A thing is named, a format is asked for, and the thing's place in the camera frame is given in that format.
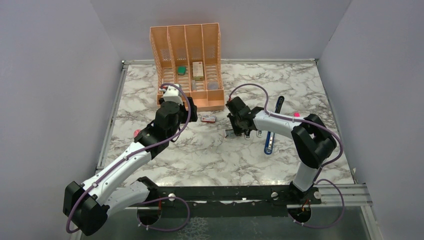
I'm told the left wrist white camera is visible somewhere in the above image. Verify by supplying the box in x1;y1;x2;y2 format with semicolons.
162;85;183;105

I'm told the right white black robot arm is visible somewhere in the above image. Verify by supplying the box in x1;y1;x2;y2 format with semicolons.
226;97;337;204

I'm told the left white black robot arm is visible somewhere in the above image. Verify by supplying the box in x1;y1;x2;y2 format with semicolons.
63;96;198;236

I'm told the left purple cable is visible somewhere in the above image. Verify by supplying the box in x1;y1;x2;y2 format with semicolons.
65;82;193;234

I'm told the green object in organizer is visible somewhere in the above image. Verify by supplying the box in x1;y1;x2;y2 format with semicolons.
176;65;188;76

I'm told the orange plastic desk organizer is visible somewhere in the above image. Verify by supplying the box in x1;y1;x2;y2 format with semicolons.
149;23;225;112

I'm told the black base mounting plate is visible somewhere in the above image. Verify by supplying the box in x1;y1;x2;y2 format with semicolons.
125;185;322;218

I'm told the white green box in organizer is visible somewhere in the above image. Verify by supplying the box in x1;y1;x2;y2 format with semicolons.
192;61;205;81

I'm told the red white staple box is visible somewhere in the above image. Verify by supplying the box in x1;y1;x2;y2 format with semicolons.
200;114;216;123

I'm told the clear round lid in organizer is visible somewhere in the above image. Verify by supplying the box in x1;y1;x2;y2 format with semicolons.
207;81;220;91

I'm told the aluminium frame rail front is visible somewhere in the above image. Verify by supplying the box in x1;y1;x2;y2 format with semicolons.
78;184;373;211

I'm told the purple cable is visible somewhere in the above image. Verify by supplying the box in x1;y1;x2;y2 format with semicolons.
227;83;346;230
65;82;193;234

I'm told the blue stapler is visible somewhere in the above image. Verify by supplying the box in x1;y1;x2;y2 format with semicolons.
264;95;285;155

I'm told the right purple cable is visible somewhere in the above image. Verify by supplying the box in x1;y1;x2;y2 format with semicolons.
227;83;346;230

